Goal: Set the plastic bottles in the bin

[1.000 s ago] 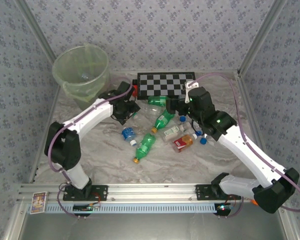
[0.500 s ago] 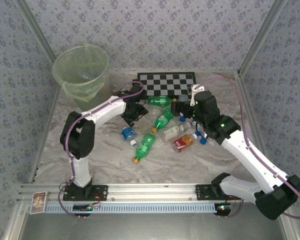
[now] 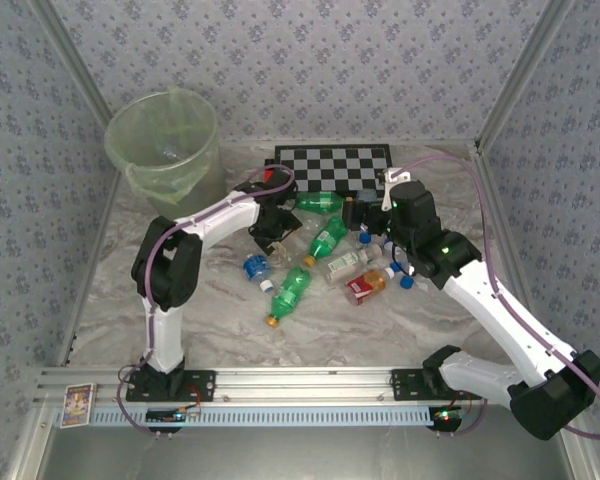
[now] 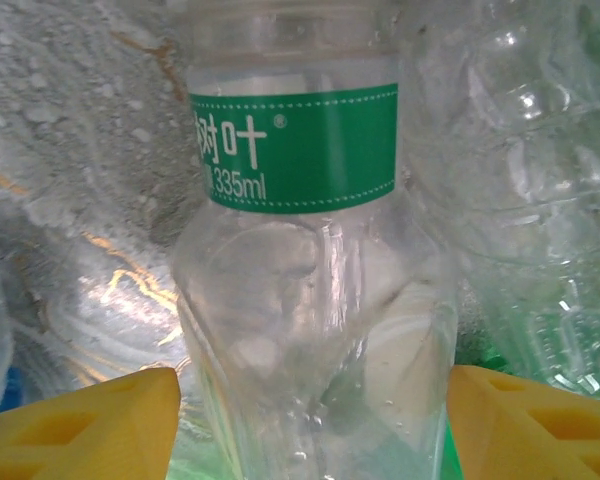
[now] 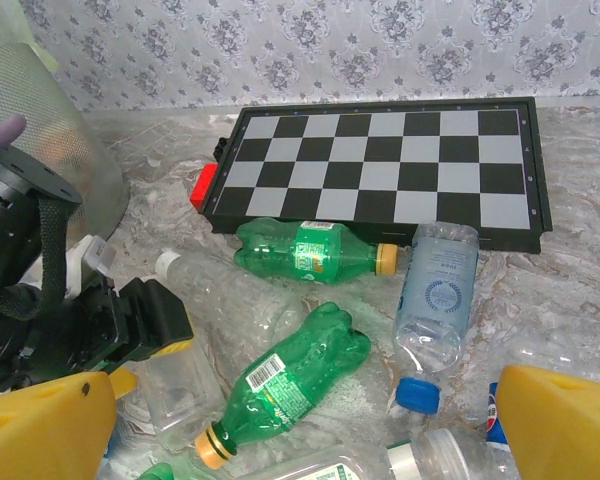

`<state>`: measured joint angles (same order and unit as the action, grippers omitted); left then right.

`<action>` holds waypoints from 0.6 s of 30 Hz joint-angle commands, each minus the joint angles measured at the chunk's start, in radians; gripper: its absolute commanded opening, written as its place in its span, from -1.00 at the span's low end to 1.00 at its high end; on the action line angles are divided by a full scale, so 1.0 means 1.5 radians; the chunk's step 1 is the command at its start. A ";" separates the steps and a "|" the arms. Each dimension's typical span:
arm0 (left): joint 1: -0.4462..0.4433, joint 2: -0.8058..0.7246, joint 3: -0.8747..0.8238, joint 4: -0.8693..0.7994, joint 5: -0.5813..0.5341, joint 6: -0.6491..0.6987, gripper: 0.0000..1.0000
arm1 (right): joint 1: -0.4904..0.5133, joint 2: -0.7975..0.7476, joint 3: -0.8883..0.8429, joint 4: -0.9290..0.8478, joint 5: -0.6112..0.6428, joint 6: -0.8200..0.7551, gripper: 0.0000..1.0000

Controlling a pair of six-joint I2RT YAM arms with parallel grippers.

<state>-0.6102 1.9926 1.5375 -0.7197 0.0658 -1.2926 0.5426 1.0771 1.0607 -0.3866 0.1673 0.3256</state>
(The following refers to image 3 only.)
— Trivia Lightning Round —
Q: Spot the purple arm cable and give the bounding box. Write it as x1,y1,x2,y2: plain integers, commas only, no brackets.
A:
115,165,297,441
397,153,600,441

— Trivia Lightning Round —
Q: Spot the light blue cable duct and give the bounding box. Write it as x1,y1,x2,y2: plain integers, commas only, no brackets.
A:
53,405,451,429

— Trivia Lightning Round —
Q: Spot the clear plastic bottle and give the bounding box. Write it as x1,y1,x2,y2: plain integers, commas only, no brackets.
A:
157,143,191,162

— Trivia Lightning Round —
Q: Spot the aluminium mounting rail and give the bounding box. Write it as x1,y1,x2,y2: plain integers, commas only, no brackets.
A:
33,365,579,407

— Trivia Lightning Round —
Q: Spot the aluminium frame post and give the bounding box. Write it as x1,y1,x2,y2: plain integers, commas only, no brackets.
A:
473,0,579,154
27,0,117,132

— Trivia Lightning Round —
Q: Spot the black grey checkerboard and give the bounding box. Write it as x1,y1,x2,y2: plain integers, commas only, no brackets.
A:
273,143,397,201

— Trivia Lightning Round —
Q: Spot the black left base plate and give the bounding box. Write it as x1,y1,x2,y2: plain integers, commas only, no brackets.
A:
124,368,217,403

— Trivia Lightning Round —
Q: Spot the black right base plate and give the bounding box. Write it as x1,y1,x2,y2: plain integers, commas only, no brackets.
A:
389,367,484,402

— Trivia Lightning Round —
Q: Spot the clear bottle green neck ring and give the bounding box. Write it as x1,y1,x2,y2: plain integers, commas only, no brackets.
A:
267,240,296,265

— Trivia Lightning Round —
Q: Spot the left circuit board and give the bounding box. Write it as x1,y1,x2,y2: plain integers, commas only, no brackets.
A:
144,407,202,425

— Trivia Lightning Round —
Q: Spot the white green label bottle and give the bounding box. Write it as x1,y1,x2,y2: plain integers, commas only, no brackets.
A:
323,243,384,287

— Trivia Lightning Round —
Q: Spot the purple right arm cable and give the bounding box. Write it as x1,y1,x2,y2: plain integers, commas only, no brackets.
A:
397,153,600,441

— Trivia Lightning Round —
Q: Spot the clear bottle white cap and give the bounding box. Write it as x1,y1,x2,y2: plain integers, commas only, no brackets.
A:
292,214,326,240

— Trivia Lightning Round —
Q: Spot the right circuit board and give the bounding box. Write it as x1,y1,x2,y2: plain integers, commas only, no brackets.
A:
428,407,469,425

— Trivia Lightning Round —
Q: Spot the green plastic bottle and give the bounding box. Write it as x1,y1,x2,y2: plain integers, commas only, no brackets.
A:
300,215,351,267
264,265,314,329
294,190,349,214

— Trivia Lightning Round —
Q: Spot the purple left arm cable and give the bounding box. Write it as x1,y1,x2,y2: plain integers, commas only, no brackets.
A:
115,165,297,441

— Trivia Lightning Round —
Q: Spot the blue label bottle white cap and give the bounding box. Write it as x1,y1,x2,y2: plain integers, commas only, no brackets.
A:
241,252,276,294

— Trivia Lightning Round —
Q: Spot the small card sticker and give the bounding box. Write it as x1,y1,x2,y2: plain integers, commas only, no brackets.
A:
59,382,98,429

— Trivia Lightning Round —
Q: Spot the circuit board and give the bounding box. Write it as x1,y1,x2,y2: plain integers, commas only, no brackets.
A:
144,407,202,425
428,407,469,425

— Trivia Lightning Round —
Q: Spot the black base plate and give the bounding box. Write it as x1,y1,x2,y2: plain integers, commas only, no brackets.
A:
124,368,217,403
389,367,484,402

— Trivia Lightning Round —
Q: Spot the aluminium side rail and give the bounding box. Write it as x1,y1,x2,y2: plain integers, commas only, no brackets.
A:
469,142,554,366
57,169,124,369

